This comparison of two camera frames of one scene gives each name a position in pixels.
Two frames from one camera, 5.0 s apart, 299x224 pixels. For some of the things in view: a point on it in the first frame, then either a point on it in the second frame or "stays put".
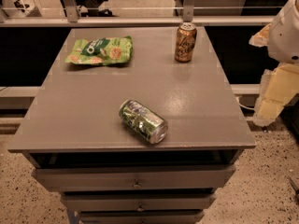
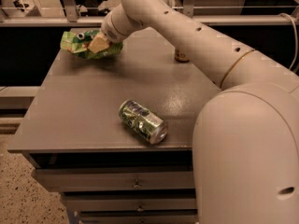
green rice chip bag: [101, 51] -> [77, 44]
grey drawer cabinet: [78, 145] stays put
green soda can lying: [144, 121] stays put
